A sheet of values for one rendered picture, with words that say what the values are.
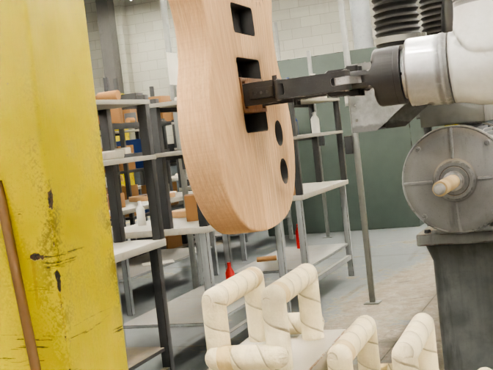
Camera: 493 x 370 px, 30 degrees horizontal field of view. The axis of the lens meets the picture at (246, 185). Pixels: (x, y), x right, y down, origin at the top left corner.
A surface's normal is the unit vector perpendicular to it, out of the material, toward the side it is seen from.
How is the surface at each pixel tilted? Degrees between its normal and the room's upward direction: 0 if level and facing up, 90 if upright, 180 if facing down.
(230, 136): 88
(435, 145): 83
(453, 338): 90
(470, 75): 107
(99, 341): 90
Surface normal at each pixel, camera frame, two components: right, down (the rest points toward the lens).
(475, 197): -0.25, 0.18
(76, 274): 0.93, -0.08
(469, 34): -0.65, -0.11
